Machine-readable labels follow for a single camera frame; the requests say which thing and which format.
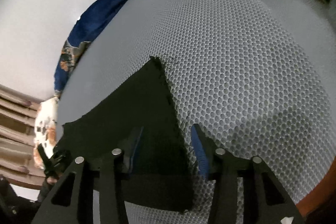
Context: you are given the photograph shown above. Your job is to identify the black denim pants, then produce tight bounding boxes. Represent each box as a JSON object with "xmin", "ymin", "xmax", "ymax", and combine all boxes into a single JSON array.
[{"xmin": 55, "ymin": 57, "xmax": 194, "ymax": 212}]

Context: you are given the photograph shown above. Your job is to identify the person's left hand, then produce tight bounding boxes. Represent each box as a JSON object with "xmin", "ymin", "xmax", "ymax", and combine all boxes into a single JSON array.
[{"xmin": 46, "ymin": 176, "xmax": 58, "ymax": 185}]

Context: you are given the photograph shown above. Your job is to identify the white orange floral pillow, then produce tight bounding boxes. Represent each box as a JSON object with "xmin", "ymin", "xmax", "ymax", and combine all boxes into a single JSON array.
[{"xmin": 33, "ymin": 97, "xmax": 59, "ymax": 169}]

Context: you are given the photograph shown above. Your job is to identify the blue floral pillow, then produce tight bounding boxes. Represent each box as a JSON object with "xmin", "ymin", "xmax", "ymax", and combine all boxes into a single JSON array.
[{"xmin": 54, "ymin": 0, "xmax": 128, "ymax": 98}]

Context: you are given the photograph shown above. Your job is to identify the grey honeycomb mesh mattress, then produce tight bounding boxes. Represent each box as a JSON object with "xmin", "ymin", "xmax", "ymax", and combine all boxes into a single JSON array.
[{"xmin": 56, "ymin": 0, "xmax": 336, "ymax": 224}]

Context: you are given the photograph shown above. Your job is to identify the brown wooden bed frame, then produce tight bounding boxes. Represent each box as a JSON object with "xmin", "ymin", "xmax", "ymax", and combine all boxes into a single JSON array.
[{"xmin": 296, "ymin": 160, "xmax": 336, "ymax": 218}]

